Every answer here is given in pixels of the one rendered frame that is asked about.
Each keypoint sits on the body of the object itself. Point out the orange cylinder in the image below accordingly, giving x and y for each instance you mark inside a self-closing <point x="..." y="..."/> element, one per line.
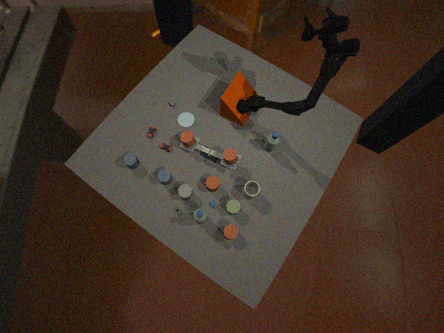
<point x="212" y="183"/>
<point x="230" y="231"/>
<point x="187" y="139"/>
<point x="230" y="156"/>

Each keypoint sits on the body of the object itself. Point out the green cylinder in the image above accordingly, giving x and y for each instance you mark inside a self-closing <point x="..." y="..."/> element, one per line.
<point x="232" y="207"/>

